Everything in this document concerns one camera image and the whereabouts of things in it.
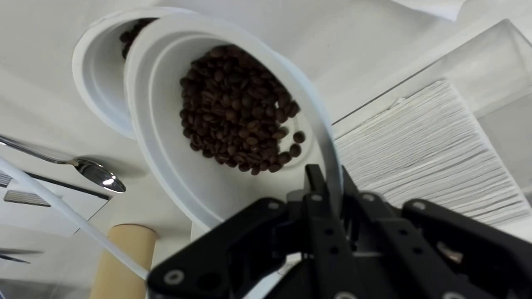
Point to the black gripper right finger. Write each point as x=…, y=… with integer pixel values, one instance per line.
x=391, y=253

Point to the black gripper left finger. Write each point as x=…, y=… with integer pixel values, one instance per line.
x=327, y=247

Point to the white bowl with coffee beans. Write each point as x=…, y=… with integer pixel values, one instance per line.
x=221, y=119

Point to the clear napkin holder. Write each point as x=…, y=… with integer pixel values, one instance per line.
x=424, y=140

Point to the cardboard tube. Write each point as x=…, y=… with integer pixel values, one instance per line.
x=121, y=275

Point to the metal spoon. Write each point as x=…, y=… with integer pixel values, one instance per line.
x=88, y=169

